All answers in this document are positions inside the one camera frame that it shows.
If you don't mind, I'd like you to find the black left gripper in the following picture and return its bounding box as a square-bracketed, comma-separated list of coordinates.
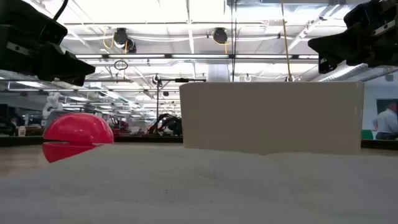
[0, 24, 96, 87]

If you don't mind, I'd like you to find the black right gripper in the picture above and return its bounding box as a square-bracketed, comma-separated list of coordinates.
[307, 0, 398, 74]

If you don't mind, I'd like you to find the red plastic toy produce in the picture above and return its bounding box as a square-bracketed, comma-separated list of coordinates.
[42, 112, 115, 164]

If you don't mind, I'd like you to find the white plastic container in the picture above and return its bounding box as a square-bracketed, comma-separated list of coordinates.
[179, 81, 365, 156]

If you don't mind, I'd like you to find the gray cart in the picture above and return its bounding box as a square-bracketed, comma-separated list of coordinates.
[46, 110, 74, 121]

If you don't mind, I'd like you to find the red machine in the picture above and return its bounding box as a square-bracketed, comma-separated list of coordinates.
[109, 116, 131, 136]

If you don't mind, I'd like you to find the black boom stand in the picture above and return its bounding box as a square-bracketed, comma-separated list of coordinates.
[154, 74, 206, 121]

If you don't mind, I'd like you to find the person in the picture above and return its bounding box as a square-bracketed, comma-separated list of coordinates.
[372, 101, 398, 141]

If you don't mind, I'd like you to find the white mesh cloth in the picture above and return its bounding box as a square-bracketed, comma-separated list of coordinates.
[0, 143, 398, 224]

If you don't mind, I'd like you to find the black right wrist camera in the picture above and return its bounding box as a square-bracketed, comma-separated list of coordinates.
[343, 1, 379, 30]

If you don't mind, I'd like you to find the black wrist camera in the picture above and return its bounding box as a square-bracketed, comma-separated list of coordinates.
[0, 0, 68, 44]
[343, 1, 379, 30]

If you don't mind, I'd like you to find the black cable loop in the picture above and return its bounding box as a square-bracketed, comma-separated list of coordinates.
[113, 59, 129, 71]

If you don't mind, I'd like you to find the yellow hanging cord with ring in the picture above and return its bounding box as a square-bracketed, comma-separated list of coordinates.
[280, 0, 295, 83]

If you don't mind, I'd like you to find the black ceiling cord reel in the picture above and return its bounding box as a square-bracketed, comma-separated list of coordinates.
[212, 27, 229, 45]
[112, 27, 137, 54]

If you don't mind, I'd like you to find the black left camera cable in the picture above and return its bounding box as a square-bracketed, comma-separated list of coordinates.
[52, 0, 70, 21]

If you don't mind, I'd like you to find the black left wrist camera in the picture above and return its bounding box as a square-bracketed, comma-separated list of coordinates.
[0, 0, 68, 44]

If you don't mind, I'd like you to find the black table side rail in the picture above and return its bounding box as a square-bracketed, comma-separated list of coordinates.
[0, 136, 398, 150]

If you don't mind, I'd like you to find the black hanging cable pair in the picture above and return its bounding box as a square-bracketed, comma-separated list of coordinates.
[230, 0, 238, 82]

